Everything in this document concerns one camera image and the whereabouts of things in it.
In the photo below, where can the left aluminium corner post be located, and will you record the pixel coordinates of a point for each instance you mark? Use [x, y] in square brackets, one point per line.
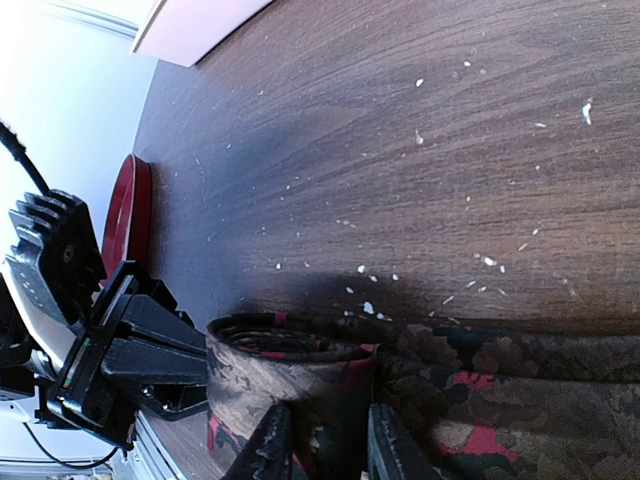
[78, 13]

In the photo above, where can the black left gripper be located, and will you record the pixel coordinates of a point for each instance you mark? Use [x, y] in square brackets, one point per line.
[136, 352]

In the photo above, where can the red round tray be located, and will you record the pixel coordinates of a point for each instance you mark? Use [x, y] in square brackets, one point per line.
[127, 228]

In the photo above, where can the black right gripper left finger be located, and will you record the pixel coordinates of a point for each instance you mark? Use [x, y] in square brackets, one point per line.
[268, 454]

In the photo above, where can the dark floral patterned tie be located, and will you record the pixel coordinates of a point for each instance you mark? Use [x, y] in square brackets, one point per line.
[479, 403]

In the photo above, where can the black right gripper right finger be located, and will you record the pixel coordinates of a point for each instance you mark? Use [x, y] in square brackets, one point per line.
[392, 453]

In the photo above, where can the pink divided organizer box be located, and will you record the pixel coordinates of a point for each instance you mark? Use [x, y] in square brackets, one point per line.
[183, 32]

